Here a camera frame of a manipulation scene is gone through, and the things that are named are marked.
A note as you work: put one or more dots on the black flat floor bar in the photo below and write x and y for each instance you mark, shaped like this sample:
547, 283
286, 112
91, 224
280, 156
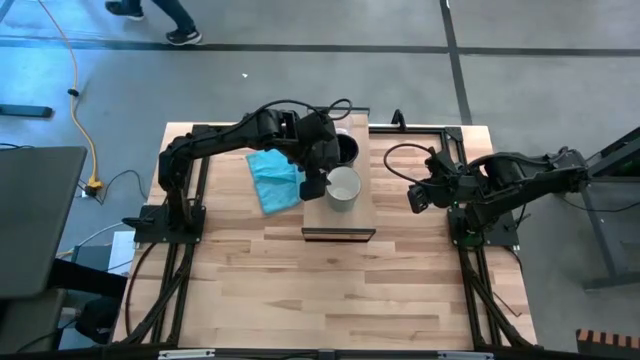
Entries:
25, 111

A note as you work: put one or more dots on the grey side table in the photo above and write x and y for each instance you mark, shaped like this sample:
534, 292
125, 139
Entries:
40, 215

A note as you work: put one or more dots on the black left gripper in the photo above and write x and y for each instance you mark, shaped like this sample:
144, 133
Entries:
317, 145

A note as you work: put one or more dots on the grey metal desk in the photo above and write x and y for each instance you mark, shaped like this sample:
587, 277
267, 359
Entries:
610, 165

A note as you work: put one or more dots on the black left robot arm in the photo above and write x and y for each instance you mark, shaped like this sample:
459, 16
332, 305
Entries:
225, 140

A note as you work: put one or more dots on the blue cloth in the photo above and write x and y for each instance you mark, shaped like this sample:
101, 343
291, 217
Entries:
272, 185

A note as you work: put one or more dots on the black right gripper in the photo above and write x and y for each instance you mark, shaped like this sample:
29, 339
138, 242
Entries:
452, 185

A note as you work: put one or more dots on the person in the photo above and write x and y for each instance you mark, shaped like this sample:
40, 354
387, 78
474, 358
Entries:
175, 12

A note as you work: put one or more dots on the black round stool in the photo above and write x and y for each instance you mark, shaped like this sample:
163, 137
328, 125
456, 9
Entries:
97, 320

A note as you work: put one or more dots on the dark blue mug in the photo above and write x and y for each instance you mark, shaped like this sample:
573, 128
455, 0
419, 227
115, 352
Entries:
348, 150

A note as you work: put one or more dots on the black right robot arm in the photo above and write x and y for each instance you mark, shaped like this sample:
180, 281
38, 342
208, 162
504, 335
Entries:
530, 175

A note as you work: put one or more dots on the black aluminium table frame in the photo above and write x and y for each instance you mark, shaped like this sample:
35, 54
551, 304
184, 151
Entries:
410, 130

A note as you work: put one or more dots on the orange and black striped block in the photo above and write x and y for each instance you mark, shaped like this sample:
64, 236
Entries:
607, 342

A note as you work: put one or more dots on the green mug with white inside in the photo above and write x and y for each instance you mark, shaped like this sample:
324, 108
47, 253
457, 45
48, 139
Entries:
344, 187

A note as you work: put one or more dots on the black hook clamp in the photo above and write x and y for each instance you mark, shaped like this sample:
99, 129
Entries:
398, 119

